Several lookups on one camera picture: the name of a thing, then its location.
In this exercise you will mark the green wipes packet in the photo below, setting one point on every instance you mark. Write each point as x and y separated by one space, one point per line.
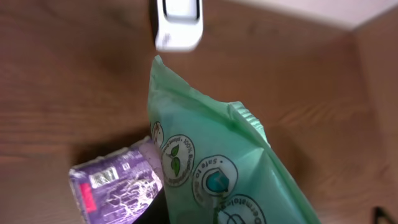
216 162

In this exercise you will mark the purple snack package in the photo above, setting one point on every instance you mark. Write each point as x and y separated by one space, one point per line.
116 188

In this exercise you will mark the white barcode scanner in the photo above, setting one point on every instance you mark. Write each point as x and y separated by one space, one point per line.
177 25

